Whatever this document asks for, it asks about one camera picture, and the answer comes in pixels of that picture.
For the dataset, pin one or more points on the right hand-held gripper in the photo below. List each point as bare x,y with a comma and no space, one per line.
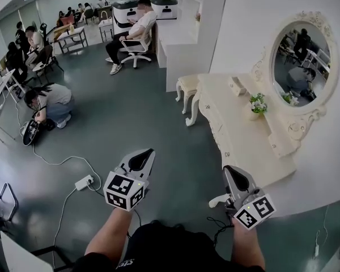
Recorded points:
255,211

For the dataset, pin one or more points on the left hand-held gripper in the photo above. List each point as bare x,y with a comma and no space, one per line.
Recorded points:
122,186

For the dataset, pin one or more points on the white dressing table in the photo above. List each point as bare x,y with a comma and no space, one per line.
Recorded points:
243,140

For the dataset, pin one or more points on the person's left forearm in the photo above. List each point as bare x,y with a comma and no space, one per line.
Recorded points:
110,234

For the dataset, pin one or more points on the person's right forearm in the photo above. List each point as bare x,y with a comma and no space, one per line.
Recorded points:
248,245

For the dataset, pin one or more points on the white power strip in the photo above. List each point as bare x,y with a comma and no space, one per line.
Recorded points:
84,182

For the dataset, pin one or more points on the potted white flowers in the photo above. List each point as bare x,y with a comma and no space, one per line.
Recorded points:
258,106

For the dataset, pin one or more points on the person's black shirt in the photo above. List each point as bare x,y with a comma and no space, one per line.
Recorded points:
170,251

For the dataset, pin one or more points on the cream upholstered stool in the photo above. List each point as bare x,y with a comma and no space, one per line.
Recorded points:
187,85

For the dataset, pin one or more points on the black round device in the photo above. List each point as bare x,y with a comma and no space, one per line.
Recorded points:
30,133

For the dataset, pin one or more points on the white office chair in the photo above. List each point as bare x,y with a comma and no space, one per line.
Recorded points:
136,48

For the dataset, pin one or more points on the white desk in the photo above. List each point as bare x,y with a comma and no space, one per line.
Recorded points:
173,44

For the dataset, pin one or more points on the oval cream-framed mirror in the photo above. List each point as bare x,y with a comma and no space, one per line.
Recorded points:
300,64

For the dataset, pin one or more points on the black folding chair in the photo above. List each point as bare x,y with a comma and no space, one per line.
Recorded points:
46,58

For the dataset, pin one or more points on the white dark-topped robot machine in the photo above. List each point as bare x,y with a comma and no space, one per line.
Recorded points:
124,16
164,8

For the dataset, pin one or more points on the pink flower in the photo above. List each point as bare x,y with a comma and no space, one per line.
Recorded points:
198,16

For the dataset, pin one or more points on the group of seated people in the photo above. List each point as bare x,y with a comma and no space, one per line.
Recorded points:
79,10

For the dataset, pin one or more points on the white shelving unit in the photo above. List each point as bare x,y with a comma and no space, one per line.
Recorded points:
212,16

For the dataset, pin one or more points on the metal chair frame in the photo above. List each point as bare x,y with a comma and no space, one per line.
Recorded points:
8,200

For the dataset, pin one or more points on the metal frame table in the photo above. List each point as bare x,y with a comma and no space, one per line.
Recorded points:
71,37

